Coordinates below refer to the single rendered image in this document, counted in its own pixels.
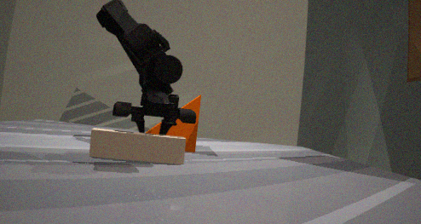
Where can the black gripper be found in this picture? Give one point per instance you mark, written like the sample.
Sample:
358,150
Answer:
124,109

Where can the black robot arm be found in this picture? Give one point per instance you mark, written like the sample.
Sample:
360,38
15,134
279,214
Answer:
141,44

